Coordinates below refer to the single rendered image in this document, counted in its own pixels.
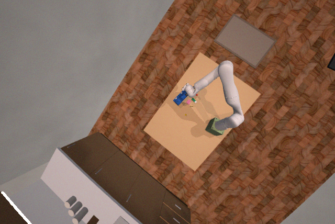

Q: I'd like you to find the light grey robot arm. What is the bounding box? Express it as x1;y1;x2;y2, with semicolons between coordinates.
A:
182;61;244;130

